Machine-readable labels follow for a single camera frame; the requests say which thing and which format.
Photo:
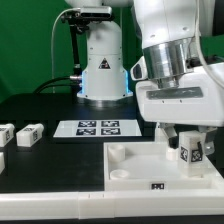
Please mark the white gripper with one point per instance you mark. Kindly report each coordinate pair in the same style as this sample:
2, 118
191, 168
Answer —
197, 101

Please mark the white square tabletop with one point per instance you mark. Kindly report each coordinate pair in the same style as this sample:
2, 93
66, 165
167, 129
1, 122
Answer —
151, 166

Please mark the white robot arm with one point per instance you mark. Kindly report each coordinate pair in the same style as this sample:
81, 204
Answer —
175, 83

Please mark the white L-shaped fence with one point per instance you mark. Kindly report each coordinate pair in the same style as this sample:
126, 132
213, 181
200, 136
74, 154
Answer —
110, 204

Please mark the white sheet with markers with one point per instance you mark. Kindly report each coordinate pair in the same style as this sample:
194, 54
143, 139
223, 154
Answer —
97, 128

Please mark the white part left edge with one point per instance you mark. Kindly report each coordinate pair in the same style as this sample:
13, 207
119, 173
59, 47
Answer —
2, 162

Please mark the black camera stand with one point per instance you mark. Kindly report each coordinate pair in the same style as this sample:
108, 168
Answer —
76, 27

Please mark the camera on stand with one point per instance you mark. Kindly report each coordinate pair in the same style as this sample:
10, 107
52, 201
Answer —
100, 12

